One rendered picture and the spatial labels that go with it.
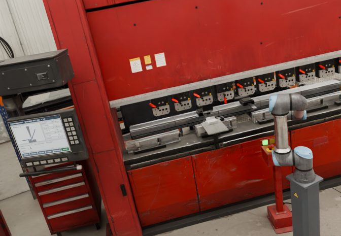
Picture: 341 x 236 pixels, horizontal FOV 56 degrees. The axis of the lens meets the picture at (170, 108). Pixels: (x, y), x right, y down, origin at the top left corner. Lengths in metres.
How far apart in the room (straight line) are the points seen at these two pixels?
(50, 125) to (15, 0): 4.59
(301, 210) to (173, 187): 1.14
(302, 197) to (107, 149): 1.53
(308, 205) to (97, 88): 1.77
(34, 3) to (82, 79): 4.18
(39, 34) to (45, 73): 4.49
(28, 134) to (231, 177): 1.86
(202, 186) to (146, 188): 0.53
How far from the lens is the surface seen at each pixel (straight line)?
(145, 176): 2.95
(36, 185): 3.32
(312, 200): 2.56
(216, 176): 3.11
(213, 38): 2.78
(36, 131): 2.24
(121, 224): 3.08
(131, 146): 2.93
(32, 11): 6.55
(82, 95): 2.54
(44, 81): 2.11
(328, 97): 3.44
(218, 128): 2.80
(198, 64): 2.78
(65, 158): 2.25
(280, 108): 2.21
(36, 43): 6.57
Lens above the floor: 2.19
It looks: 20 degrees down
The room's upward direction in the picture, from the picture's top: 11 degrees counter-clockwise
